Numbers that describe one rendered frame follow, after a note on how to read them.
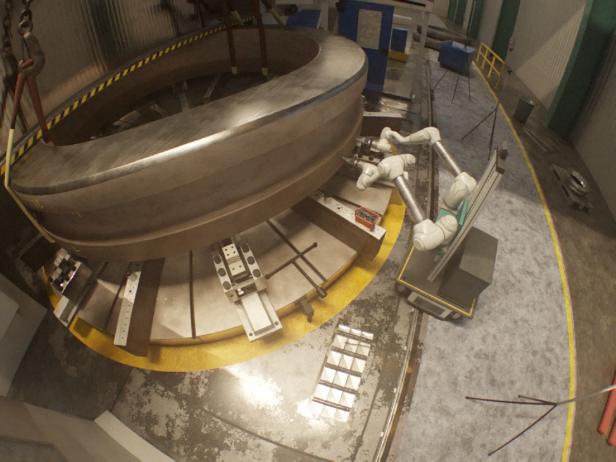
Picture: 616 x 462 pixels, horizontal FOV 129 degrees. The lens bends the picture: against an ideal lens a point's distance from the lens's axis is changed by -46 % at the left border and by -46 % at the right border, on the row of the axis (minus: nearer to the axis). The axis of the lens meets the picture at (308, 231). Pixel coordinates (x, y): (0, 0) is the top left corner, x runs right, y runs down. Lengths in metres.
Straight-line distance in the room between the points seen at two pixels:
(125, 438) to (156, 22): 5.29
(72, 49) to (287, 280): 3.77
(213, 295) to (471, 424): 2.88
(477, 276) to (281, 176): 1.86
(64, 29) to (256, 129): 2.99
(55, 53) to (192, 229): 2.85
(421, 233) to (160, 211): 1.93
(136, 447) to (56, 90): 3.90
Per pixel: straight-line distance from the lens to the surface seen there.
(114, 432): 3.19
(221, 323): 2.56
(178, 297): 2.83
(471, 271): 2.46
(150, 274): 2.85
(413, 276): 2.82
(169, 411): 2.95
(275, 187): 2.22
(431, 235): 1.99
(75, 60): 3.98
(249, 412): 2.68
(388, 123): 4.50
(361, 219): 2.47
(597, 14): 10.45
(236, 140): 1.76
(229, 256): 2.22
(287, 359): 2.69
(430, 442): 2.89
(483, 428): 3.18
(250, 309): 2.39
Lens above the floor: 2.63
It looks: 52 degrees down
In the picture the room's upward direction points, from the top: straight up
